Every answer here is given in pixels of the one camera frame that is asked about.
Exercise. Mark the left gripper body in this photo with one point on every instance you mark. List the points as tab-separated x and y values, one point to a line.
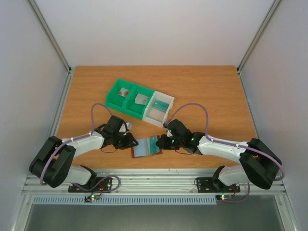
119	142

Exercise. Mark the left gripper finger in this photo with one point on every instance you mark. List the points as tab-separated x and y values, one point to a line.
131	139
127	145

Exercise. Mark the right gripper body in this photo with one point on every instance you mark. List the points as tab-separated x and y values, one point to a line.
167	142

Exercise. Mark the teal vip card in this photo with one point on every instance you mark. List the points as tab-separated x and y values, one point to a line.
152	147
160	106

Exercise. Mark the brown leather card holder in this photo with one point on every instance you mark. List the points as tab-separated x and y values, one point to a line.
142	149

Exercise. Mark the white floral card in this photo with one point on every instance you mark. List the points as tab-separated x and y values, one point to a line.
138	98

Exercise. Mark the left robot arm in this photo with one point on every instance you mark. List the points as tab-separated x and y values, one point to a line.
53	163

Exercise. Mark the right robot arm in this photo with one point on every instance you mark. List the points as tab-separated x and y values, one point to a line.
256	162

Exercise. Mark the white vip card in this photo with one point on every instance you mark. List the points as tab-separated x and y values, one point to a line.
143	99

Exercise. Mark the red patterned card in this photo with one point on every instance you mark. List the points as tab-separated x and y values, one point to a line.
123	92

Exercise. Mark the white bin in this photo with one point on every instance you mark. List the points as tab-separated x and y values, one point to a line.
154	116

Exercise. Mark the middle green bin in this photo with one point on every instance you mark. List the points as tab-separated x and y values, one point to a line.
137	101

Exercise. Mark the green bin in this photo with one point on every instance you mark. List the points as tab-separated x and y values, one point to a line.
115	101
137	101

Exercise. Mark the left green bin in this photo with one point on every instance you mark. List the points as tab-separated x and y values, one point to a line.
115	101

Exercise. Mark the left controller board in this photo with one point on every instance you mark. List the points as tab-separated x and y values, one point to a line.
92	198

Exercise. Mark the controller board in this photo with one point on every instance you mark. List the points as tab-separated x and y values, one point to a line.
224	197
92	198

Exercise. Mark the right controller board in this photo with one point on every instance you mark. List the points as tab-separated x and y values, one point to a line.
224	197

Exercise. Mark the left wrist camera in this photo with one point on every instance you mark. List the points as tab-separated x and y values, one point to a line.
125	127

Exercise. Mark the aluminium rail frame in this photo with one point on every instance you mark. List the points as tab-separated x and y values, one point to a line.
150	182

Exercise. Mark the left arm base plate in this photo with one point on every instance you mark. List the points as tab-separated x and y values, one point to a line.
95	185

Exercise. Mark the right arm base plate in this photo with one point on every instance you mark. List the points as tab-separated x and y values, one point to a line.
207	185

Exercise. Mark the grey slotted cable duct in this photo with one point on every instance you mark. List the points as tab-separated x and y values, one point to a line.
125	200

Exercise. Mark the left frame post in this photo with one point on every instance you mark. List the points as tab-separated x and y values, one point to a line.
43	23

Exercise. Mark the frame post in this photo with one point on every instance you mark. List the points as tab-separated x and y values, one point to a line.
259	33
43	23

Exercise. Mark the right frame post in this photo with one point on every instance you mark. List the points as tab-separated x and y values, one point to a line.
259	33

